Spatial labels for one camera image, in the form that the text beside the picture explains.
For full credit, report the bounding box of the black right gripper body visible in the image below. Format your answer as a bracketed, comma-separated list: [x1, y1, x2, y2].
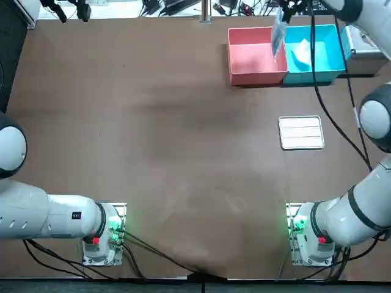
[287, 0, 312, 15]

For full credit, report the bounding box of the new mask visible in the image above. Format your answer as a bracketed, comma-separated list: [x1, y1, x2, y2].
[270, 9, 287, 64]

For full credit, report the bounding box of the white used mask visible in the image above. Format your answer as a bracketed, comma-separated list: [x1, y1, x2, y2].
[289, 38, 316, 71]

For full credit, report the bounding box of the blue plastic box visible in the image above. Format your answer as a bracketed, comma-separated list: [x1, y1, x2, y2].
[282, 23, 348, 85]

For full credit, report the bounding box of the pink plastic box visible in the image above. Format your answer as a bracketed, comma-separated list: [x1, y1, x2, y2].
[227, 26, 290, 86]

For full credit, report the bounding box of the black plug with red light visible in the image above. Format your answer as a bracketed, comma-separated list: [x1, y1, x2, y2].
[239, 1, 256, 15]
[213, 2, 233, 16]

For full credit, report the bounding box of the dark power adapter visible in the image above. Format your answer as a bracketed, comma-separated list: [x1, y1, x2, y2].
[141, 0, 163, 16]

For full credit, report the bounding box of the black plug block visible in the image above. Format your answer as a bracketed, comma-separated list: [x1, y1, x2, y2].
[75, 2, 92, 23]

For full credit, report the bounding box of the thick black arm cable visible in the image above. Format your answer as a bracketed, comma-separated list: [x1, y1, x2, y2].
[307, 0, 373, 173]

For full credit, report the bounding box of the aluminium profile post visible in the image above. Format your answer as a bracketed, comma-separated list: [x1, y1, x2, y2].
[199, 0, 212, 24]

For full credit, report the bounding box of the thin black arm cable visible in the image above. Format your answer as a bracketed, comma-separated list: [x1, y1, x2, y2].
[334, 16, 373, 167]

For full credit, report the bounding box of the black plug with cable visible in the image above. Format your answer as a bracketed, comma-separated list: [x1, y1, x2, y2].
[41, 0, 67, 24]

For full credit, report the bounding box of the black base cable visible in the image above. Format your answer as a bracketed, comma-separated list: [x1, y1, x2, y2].
[120, 229, 205, 277]

